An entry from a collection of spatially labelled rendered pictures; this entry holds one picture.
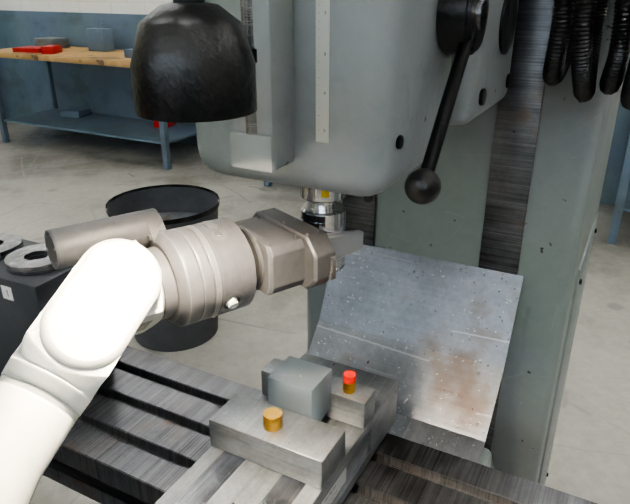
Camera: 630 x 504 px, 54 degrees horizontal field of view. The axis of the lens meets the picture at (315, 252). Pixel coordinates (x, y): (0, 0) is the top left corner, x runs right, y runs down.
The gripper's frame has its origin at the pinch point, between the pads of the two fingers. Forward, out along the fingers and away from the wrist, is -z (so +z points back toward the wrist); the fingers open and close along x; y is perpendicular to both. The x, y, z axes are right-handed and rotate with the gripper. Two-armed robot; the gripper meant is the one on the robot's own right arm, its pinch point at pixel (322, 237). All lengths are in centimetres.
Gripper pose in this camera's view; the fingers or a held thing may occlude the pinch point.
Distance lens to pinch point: 65.1
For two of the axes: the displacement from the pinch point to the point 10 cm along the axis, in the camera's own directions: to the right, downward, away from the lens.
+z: -8.0, 2.3, -5.6
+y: -0.1, 9.2, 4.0
